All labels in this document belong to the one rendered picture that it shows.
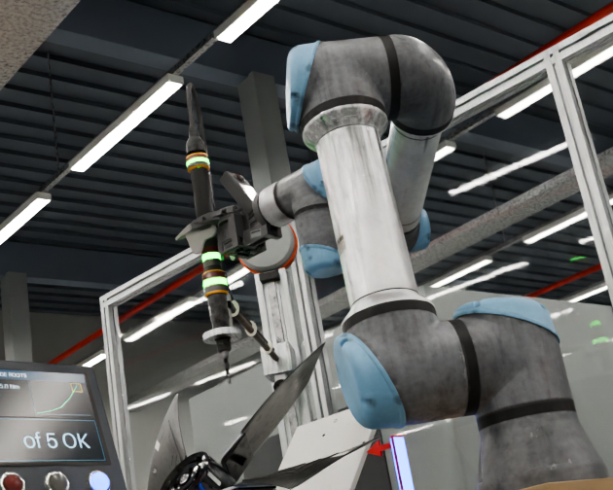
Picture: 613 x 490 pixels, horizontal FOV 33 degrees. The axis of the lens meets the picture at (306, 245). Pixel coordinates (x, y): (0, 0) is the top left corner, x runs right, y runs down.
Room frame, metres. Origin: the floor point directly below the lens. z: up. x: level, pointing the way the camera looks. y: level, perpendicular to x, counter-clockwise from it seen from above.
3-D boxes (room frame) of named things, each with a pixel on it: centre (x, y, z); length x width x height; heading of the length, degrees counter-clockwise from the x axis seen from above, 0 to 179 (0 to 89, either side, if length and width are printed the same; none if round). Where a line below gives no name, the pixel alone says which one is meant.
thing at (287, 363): (2.44, 0.11, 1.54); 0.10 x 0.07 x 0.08; 174
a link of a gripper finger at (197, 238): (1.78, 0.20, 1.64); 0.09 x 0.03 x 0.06; 71
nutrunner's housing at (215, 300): (1.82, 0.18, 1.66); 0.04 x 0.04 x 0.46
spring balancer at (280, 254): (2.53, 0.10, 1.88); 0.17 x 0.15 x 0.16; 49
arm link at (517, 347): (1.24, -0.21, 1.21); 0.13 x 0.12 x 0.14; 98
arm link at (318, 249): (1.64, -0.04, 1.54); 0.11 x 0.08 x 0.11; 98
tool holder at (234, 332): (1.83, 0.18, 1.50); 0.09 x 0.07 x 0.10; 174
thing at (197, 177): (1.82, 0.18, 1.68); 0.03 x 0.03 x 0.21
